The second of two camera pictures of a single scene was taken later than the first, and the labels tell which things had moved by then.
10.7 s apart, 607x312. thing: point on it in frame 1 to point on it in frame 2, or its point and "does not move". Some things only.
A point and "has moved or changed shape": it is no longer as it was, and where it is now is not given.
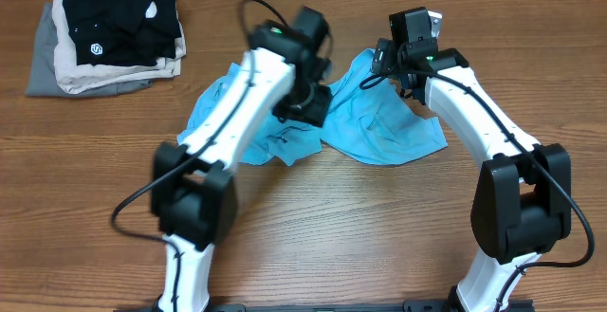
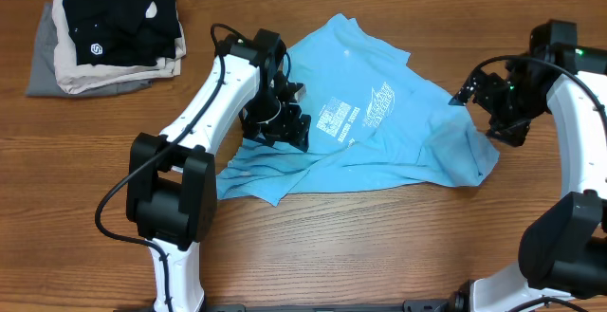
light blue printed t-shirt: (368, 121) has moved or changed shape
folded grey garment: (43, 80) does not move
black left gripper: (317, 113) to (289, 127)
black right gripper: (385, 56) to (515, 130)
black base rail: (415, 305) does not move
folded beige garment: (74, 78) does not move
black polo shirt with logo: (127, 19) does not move
